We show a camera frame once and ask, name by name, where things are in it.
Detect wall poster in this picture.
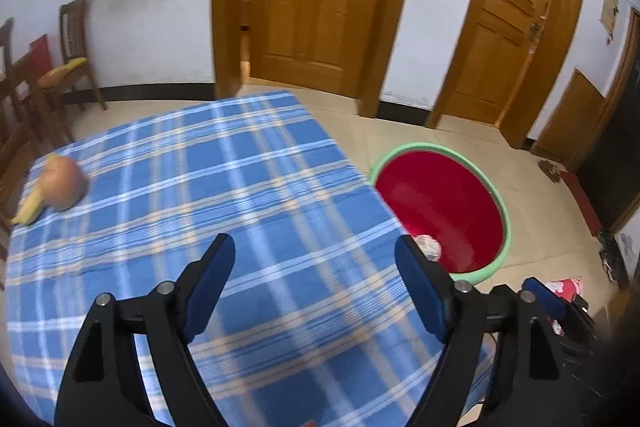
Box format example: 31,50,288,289
600,0,621,42

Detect red floral bag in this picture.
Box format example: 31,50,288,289
545,276,585,338

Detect red basin with green rim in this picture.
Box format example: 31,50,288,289
369,142,512,286

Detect white paper ball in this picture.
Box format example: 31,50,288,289
414,234,442,264

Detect wooden door frame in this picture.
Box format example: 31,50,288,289
211,0,423,118
425,0,590,150

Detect black metal door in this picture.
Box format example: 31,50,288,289
575,52,640,228

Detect brown shoes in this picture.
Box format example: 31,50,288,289
537,160,563,182

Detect wooden wall panel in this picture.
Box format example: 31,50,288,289
530,68,608,162

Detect red floor mat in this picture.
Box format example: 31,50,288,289
559,170,603,238

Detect blue plaid tablecloth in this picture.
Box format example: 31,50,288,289
5,90,493,427

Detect red flat box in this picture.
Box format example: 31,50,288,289
30,34,51,72

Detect low wooden chair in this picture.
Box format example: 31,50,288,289
12,54,76,148

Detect yellow seat cushion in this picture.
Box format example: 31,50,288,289
37,57,87,88

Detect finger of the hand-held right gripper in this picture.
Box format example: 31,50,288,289
522,277,569,324
487,284,521,309

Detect pale red apple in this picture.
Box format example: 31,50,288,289
40,157,85,210

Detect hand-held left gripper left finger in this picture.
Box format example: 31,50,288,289
54,233,237,427

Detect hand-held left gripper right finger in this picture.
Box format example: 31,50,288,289
394,235,583,427

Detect yellow banana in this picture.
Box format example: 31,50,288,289
11,152,61,226

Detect large wooden chair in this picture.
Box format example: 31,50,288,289
0,18,41,228

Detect wooden chair with cushion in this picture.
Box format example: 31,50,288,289
37,0,108,112

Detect wooden panel door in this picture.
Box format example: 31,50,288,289
248,0,396,100
445,0,558,125

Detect black shoe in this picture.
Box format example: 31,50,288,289
597,232,623,283

